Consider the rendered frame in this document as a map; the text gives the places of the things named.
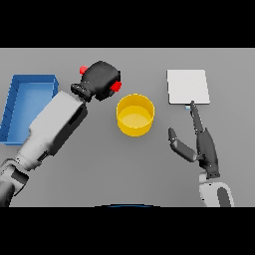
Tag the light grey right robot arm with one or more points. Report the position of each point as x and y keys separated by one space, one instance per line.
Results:
x=215 y=194

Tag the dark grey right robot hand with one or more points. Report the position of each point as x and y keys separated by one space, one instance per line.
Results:
x=206 y=149

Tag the pale square measuring scale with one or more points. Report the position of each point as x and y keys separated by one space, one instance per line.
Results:
x=188 y=87

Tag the yellow bowl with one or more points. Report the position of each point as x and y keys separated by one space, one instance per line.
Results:
x=135 y=115

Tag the red beaker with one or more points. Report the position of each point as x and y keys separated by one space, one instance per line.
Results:
x=116 y=86

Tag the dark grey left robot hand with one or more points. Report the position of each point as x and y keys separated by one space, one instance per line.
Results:
x=99 y=79

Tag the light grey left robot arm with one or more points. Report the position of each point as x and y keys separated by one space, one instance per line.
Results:
x=53 y=125

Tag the blue tray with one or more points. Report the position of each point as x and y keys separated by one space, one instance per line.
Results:
x=27 y=105

